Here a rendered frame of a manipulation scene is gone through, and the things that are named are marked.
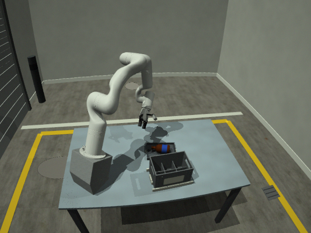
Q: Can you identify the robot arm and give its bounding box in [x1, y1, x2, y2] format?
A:
[80, 52, 154, 159]

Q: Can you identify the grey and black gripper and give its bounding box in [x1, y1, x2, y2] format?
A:
[138, 108, 150, 129]

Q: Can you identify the brown bottle with blue label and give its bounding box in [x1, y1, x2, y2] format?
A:
[151, 144, 170, 154]

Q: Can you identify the dark grey crate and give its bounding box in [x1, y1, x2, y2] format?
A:
[149, 151, 194, 188]

